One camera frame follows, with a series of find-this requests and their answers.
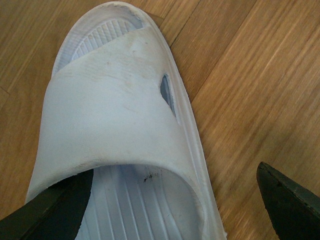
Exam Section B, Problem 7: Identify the light blue slipper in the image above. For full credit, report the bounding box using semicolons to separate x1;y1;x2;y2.
26;1;227;240

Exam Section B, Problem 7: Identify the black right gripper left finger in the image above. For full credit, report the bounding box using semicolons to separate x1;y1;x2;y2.
0;169;94;240

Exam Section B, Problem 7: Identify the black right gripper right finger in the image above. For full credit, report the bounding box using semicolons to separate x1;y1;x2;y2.
256;162;320;240

